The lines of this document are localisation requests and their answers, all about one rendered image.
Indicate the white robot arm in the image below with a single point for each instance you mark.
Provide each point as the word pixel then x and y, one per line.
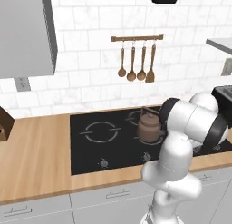
pixel 176 161

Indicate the long wooden spoon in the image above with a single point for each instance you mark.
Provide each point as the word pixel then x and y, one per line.
pixel 141 74
pixel 131 75

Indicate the small wooden spoon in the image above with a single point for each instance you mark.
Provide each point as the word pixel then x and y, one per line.
pixel 122 71

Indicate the brown kettle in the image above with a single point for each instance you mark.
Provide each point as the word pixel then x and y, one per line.
pixel 148 128

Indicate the wooden spatula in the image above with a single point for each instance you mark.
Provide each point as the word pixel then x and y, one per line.
pixel 150 76

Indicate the black glass hob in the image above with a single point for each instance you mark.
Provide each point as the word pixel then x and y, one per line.
pixel 99 152

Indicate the grey hob knob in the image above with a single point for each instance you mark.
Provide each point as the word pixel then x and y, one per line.
pixel 216 147
pixel 147 156
pixel 104 163

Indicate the grey drawer front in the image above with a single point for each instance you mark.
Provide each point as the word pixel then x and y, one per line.
pixel 114 206
pixel 45 211
pixel 216 197

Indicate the brown wooden block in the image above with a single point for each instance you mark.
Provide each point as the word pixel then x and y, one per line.
pixel 5 124

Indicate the wooden utensil rail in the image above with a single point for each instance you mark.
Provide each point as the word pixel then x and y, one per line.
pixel 137 38

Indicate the grey wall socket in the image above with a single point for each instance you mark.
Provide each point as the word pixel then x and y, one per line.
pixel 227 66
pixel 22 84

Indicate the grey wall cupboard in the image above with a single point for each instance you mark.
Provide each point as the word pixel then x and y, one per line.
pixel 24 34

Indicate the grey wall shelf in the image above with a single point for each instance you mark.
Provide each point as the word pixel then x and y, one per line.
pixel 222 43

